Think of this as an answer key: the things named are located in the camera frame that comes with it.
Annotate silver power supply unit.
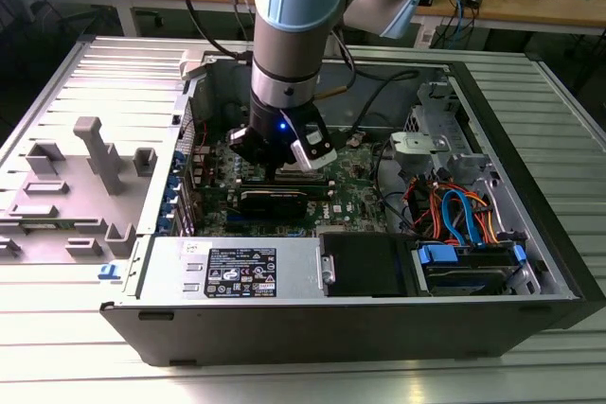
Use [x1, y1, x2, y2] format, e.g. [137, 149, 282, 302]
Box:
[135, 235, 324, 302]

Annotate blue SATA cable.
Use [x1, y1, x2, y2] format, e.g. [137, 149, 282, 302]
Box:
[440, 189, 485, 250]

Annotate green RAM stick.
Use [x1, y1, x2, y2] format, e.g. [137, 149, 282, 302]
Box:
[240, 176, 331, 191]

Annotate green motherboard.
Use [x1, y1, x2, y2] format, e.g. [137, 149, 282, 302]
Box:
[187, 132, 403, 239]

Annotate red fan wire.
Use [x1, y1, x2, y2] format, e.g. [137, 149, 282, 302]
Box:
[182, 115, 212, 152]

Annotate black graphics card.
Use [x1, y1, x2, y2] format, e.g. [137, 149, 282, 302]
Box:
[235, 188, 310, 221]

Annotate hard disk blue carrier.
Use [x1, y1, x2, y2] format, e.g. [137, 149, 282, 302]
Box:
[414, 240, 530, 297]

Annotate black grey PC case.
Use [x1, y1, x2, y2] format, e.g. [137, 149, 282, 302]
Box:
[98, 46, 606, 368]

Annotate brown cable sleeve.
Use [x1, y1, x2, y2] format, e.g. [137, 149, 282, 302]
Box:
[314, 85, 350, 101]

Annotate silver metal drive cage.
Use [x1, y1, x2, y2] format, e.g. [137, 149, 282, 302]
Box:
[387, 80, 496, 190]

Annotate black camera cable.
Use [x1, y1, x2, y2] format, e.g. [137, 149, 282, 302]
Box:
[348, 67, 422, 140]

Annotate CPU socket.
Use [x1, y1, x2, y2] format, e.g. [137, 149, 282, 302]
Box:
[272, 160, 329, 181]

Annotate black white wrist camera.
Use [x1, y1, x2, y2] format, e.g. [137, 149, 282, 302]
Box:
[289, 125, 339, 172]
[225, 127, 253, 153]

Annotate orange wire bundle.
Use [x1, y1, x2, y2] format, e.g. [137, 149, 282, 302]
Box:
[406, 179, 501, 247]

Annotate grey parts rack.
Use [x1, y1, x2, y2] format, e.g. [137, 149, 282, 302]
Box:
[0, 114, 160, 267]

